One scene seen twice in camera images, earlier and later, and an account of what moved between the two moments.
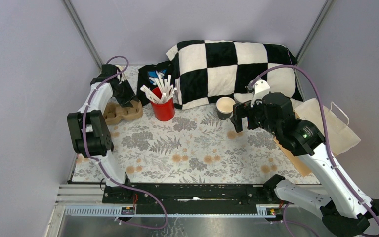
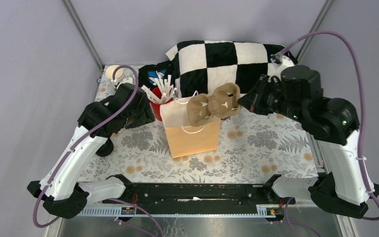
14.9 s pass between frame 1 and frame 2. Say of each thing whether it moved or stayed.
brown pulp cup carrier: moved
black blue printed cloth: stayed
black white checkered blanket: stayed
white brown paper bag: moved
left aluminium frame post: stayed
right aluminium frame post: stayed
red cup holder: stayed
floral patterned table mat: stayed
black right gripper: moved
